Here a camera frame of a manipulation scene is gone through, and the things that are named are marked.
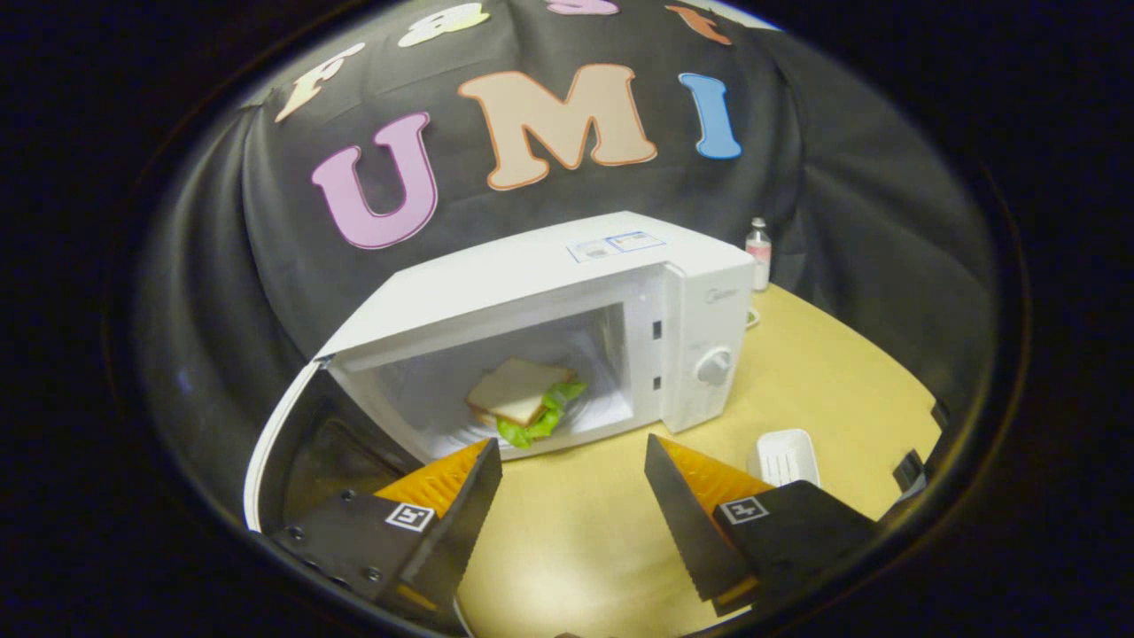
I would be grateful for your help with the sandwich with green lettuce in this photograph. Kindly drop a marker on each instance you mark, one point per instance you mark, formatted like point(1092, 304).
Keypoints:
point(518, 390)

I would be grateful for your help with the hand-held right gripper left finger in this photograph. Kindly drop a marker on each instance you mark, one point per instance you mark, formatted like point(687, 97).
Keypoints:
point(461, 532)

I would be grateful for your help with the black bracket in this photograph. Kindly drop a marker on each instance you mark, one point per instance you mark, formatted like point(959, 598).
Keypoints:
point(939, 415)
point(908, 470)

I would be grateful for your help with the small clear bottle pink label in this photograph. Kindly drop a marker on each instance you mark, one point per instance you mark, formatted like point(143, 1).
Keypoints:
point(758, 261)

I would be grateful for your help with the white microwave oven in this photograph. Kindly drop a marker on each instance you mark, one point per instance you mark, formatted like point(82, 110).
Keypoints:
point(532, 275)

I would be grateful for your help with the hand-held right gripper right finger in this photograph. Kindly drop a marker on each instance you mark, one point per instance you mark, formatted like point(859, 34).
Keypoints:
point(682, 532)

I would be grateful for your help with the white rectangular tray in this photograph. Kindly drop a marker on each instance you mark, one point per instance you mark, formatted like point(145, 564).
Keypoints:
point(784, 456)

